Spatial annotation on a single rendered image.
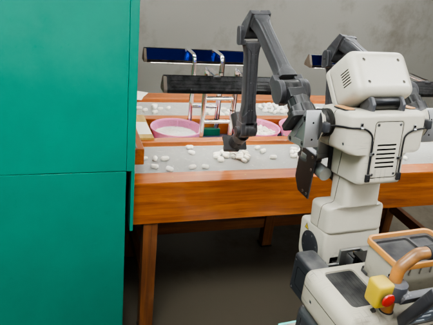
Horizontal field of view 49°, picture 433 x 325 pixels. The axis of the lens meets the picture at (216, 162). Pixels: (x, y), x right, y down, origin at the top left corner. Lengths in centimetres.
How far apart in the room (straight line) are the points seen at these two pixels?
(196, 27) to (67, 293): 237
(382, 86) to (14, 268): 146
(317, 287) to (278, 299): 121
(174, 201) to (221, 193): 20
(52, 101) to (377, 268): 114
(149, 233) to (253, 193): 47
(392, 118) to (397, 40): 329
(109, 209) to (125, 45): 62
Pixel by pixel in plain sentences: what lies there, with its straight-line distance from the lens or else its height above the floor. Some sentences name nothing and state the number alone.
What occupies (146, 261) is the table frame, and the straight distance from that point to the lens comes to 209.
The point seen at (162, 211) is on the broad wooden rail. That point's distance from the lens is 195.
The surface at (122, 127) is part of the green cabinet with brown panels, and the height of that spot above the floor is 101.
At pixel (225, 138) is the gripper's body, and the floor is 89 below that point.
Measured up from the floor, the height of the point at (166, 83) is 108.
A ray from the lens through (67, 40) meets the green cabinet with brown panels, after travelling 164.
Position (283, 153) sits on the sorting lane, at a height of 74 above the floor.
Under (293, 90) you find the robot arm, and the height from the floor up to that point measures 125.
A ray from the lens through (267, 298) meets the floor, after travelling 259.
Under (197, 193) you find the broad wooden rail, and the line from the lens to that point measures 195.
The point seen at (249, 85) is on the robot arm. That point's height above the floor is 116.
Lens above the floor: 162
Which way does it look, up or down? 24 degrees down
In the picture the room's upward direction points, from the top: 6 degrees clockwise
